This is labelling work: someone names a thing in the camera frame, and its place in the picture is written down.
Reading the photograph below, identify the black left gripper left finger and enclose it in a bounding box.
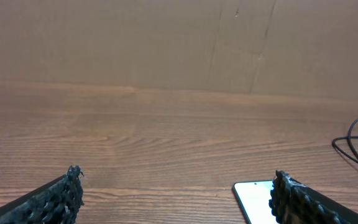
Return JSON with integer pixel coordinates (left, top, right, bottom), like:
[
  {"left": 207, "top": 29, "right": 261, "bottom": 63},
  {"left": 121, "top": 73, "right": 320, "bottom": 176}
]
[{"left": 0, "top": 166, "right": 84, "bottom": 224}]

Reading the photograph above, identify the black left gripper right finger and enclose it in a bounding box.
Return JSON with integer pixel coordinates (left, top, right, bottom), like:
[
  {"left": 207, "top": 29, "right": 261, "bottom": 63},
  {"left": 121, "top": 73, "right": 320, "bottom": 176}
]
[{"left": 268, "top": 170, "right": 358, "bottom": 224}]

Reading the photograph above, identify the Samsung Galaxy smartphone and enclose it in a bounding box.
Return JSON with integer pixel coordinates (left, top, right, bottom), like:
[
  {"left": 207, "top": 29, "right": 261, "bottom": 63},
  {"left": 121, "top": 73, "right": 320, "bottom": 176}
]
[{"left": 232, "top": 180, "right": 277, "bottom": 224}]

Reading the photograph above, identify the black USB charging cable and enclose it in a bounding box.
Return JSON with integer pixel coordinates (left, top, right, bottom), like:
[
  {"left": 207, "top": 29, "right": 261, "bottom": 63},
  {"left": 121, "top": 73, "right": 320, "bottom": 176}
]
[{"left": 331, "top": 108, "right": 358, "bottom": 177}]

